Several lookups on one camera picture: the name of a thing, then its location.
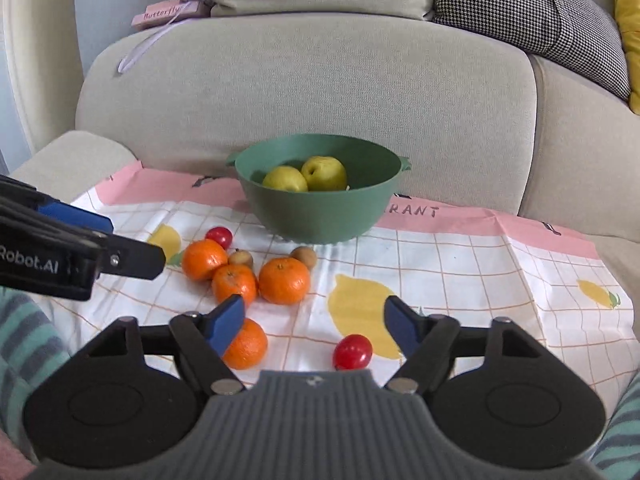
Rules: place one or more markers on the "yellow pillow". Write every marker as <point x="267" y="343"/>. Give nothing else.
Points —
<point x="627" y="20"/>

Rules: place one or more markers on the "green plastic bowl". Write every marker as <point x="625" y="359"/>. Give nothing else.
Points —
<point x="315" y="215"/>

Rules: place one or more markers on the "lemon print checked cloth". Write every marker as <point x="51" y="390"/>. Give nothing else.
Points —
<point x="460" y="280"/>

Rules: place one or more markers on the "houndstooth pillow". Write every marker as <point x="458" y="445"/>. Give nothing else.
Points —
<point x="535" y="15"/>

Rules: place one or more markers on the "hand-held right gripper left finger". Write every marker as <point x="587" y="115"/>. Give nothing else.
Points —
<point x="227" y="322"/>

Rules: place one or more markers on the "beige sofa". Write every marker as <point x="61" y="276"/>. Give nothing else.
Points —
<point x="350" y="85"/>

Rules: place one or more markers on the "brown longan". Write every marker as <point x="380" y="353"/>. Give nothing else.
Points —
<point x="241" y="259"/>
<point x="304" y="256"/>

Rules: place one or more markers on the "yellow pear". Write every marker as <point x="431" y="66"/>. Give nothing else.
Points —
<point x="325" y="172"/>
<point x="285" y="181"/>

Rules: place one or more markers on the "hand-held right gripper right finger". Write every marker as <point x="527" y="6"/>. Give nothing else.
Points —
<point x="400" y="322"/>

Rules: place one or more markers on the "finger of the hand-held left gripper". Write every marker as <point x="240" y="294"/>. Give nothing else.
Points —
<point x="75" y="216"/>
<point x="137" y="260"/>

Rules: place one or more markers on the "teal striped blanket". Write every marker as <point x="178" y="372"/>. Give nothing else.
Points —
<point x="25" y="345"/>

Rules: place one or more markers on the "pink wooden plaque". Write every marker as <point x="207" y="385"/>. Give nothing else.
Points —
<point x="167" y="12"/>

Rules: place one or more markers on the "red cherry tomato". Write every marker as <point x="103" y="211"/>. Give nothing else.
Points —
<point x="219" y="236"/>
<point x="352" y="352"/>

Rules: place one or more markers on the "orange tangerine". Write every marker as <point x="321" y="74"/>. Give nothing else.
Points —
<point x="234" y="282"/>
<point x="204" y="259"/>
<point x="284" y="280"/>
<point x="250" y="345"/>

